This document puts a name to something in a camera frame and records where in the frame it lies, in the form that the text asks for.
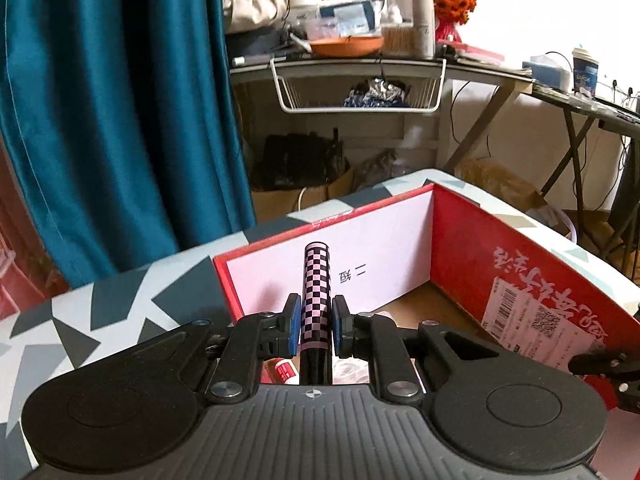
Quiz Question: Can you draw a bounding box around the white wire basket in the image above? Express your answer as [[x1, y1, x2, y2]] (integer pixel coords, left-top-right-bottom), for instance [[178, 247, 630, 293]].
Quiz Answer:
[[270, 56, 447, 113]]

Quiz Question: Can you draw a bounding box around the blue white plastic pack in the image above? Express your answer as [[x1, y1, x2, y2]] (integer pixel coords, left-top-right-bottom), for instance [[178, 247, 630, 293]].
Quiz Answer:
[[319, 0, 378, 33]]

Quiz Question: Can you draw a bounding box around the desk with black top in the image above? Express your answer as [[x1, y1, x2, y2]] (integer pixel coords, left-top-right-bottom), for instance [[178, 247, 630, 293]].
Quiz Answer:
[[229, 52, 536, 171]]

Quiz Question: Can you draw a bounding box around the black folding side table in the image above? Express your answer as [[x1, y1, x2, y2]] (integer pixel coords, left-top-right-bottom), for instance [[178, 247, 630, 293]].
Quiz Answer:
[[530, 82, 640, 261]]

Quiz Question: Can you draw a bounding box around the blue white paper cup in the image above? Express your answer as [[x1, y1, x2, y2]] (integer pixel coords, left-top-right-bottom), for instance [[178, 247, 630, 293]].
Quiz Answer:
[[571, 47, 600, 98]]

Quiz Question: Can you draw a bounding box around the orange plate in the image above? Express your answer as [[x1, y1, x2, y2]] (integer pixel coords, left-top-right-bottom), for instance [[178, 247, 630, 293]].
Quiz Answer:
[[310, 35, 385, 58]]

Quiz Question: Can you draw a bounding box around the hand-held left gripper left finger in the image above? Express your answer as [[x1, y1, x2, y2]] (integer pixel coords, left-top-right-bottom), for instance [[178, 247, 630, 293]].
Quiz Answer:
[[132, 294, 302, 406]]

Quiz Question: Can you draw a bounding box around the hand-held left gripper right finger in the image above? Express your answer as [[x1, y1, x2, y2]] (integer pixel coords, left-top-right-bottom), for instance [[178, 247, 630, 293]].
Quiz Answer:
[[331, 294, 501, 407]]

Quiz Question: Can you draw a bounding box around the black plastic bag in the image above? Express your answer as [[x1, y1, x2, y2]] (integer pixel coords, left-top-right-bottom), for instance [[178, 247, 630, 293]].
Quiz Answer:
[[260, 130, 351, 191]]

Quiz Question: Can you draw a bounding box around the clear plastic box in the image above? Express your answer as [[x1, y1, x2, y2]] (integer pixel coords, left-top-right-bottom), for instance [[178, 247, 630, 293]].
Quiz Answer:
[[334, 359, 370, 385]]

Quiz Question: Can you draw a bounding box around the clear box with pink contents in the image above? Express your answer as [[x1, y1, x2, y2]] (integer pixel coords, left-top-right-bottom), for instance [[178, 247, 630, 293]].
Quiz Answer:
[[305, 15, 346, 41]]

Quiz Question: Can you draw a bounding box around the crumpled foil packet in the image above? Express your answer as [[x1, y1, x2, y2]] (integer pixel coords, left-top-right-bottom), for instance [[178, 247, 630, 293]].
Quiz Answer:
[[344, 77, 412, 108]]

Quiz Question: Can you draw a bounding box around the yellow-brown plastic bag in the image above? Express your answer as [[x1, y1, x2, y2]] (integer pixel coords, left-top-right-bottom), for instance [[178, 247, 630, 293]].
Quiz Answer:
[[455, 157, 548, 211]]

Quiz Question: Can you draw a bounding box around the cotton swab jar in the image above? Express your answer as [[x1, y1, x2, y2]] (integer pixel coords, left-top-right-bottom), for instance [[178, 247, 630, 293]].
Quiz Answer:
[[382, 25, 418, 56]]

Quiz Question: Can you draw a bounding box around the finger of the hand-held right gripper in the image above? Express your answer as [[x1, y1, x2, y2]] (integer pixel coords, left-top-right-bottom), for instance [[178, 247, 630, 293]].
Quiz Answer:
[[569, 347, 640, 396]]

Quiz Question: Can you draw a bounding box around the red cardboard box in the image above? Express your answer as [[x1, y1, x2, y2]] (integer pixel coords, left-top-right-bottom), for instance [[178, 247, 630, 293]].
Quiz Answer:
[[212, 182, 640, 468]]

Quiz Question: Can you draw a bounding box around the brown cardboard box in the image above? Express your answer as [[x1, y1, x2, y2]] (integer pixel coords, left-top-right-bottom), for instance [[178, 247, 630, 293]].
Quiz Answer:
[[250, 167, 356, 223]]

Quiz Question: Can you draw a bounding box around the pink black checkered tube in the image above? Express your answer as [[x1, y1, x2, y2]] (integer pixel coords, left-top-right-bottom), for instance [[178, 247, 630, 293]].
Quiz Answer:
[[299, 241, 333, 386]]

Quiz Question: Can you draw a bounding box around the white spray can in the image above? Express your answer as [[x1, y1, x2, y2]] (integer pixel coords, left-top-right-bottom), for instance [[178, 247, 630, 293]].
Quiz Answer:
[[412, 0, 436, 58]]

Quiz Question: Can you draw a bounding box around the blue tissue box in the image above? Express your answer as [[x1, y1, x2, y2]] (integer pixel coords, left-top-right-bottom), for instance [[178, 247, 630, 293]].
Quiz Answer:
[[522, 55, 571, 91]]

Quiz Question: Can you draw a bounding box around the teal curtain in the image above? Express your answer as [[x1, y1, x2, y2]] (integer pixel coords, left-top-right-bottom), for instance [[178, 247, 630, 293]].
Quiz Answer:
[[0, 0, 258, 288]]

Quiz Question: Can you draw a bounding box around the red vase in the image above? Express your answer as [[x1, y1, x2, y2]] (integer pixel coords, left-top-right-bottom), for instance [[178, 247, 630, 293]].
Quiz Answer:
[[435, 17, 463, 43]]

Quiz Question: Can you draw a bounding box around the beige fabric bag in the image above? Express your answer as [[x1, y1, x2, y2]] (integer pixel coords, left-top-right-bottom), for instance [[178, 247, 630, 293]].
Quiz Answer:
[[222, 0, 291, 33]]

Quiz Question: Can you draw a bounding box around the white bottle with red label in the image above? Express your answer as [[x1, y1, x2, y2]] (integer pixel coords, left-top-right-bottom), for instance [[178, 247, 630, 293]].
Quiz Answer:
[[270, 357, 300, 386]]

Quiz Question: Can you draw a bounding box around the clear cosmetics organizer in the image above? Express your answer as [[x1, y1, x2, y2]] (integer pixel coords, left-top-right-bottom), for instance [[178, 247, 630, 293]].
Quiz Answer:
[[387, 0, 431, 23]]

